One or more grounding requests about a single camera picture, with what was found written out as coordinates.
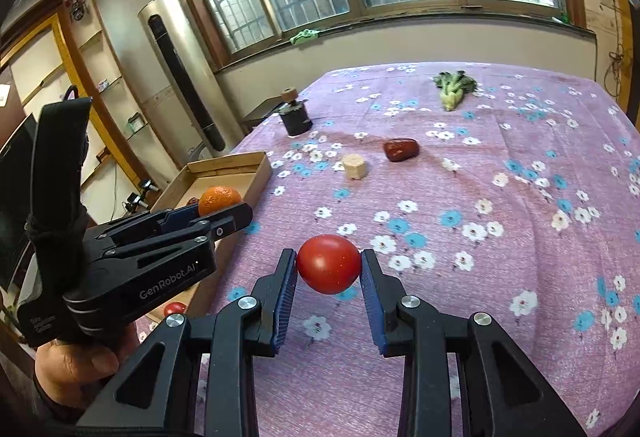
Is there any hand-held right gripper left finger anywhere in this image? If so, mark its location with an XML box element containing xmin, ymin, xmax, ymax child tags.
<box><xmin>75</xmin><ymin>248</ymin><xmax>299</xmax><ymax>437</ymax></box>

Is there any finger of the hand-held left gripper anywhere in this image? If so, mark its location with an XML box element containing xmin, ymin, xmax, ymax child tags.
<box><xmin>197</xmin><ymin>202</ymin><xmax>254</xmax><ymax>241</ymax></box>
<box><xmin>150</xmin><ymin>206</ymin><xmax>211</xmax><ymax>232</ymax></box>

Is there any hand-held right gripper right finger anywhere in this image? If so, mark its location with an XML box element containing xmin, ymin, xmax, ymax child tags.
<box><xmin>360</xmin><ymin>248</ymin><xmax>588</xmax><ymax>437</ymax></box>

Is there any orange mandarin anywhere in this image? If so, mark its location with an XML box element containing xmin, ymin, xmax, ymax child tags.
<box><xmin>198</xmin><ymin>186</ymin><xmax>243</xmax><ymax>218</ymax></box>

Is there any cardboard box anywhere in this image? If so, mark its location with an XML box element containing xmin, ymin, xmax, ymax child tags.
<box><xmin>132</xmin><ymin>151</ymin><xmax>273</xmax><ymax>333</ymax></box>

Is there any person's left hand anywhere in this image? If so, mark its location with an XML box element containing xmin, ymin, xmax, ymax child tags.
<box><xmin>34</xmin><ymin>322</ymin><xmax>138</xmax><ymax>410</ymax></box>

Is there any small metal device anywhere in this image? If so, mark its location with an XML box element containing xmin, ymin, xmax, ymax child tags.
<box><xmin>125</xmin><ymin>178</ymin><xmax>161</xmax><ymax>213</ymax></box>

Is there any dark wooden stool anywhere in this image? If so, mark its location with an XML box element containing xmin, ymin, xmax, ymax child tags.
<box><xmin>242</xmin><ymin>98</ymin><xmax>286</xmax><ymax>134</ymax></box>

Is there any black hand grinder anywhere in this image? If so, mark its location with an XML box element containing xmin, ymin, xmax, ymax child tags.
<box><xmin>278</xmin><ymin>87</ymin><xmax>314</xmax><ymax>137</ymax></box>

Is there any wooden shelving unit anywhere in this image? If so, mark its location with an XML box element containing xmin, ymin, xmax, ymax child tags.
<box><xmin>0</xmin><ymin>0</ymin><xmax>166</xmax><ymax>228</ymax></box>

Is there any pale corn cob piece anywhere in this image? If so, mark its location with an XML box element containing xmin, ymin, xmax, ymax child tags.
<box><xmin>342</xmin><ymin>154</ymin><xmax>368</xmax><ymax>180</ymax></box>

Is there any purple floral tablecloth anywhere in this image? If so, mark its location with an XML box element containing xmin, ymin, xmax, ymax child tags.
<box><xmin>135</xmin><ymin>62</ymin><xmax>640</xmax><ymax>437</ymax></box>

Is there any standing air conditioner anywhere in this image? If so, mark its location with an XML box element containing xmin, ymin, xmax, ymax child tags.
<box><xmin>137</xmin><ymin>0</ymin><xmax>228</xmax><ymax>168</ymax></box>

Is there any green bok choy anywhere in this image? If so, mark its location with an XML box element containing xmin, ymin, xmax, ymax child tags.
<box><xmin>432</xmin><ymin>70</ymin><xmax>478</xmax><ymax>112</ymax></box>

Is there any hanging cord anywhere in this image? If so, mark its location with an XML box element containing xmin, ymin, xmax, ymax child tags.
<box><xmin>602</xmin><ymin>0</ymin><xmax>632</xmax><ymax>105</ymax></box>

